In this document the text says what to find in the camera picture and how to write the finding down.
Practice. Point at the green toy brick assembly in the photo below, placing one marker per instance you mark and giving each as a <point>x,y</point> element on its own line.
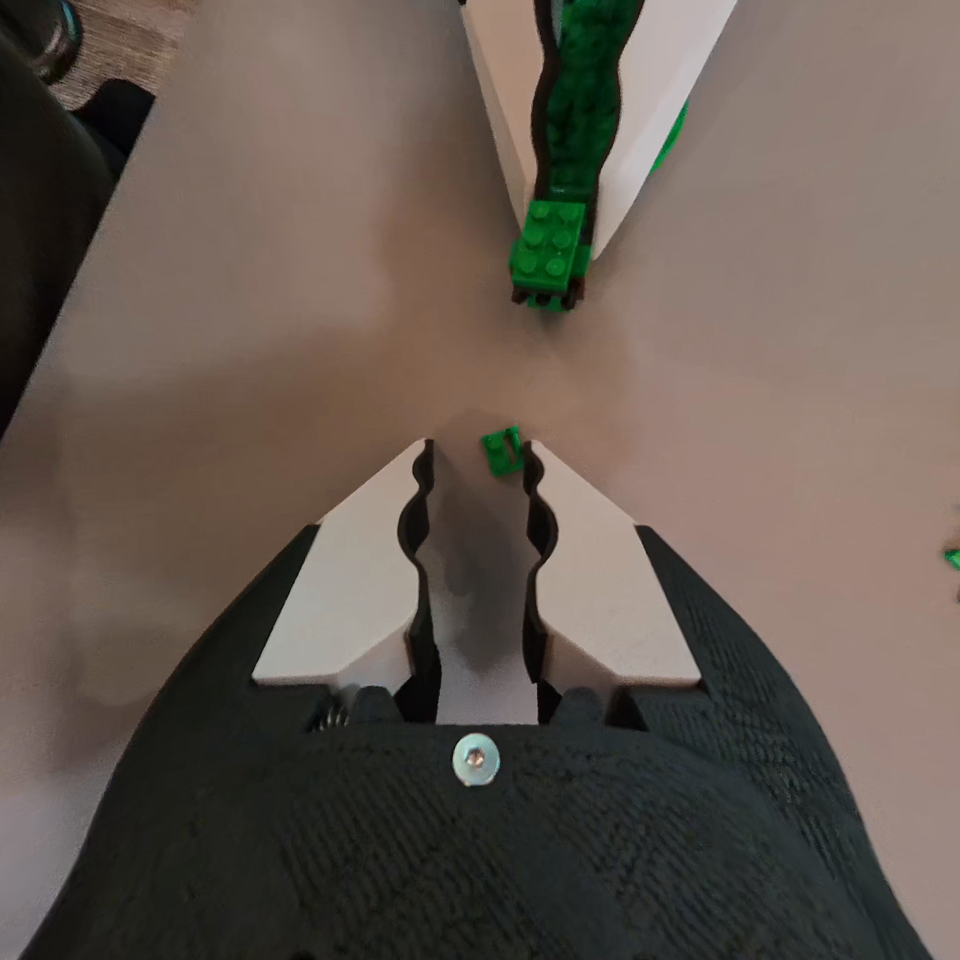
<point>551,240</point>

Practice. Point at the small green clip plate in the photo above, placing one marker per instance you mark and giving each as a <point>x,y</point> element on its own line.
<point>501,451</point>

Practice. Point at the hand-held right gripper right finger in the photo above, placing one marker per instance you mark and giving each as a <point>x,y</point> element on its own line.
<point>611,592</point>

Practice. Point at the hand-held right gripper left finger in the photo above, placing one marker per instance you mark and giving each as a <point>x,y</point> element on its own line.
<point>337,585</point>

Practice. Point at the small green slope piece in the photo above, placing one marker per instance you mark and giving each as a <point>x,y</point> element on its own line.
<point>952,559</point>

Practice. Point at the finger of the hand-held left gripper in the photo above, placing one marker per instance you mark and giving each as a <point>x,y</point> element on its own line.
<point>664,67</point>
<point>502,82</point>

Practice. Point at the black round metal-rimmed object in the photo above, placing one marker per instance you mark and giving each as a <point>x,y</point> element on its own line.
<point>54,37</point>

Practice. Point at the pile of green bricks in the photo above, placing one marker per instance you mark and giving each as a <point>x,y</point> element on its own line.
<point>675,139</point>

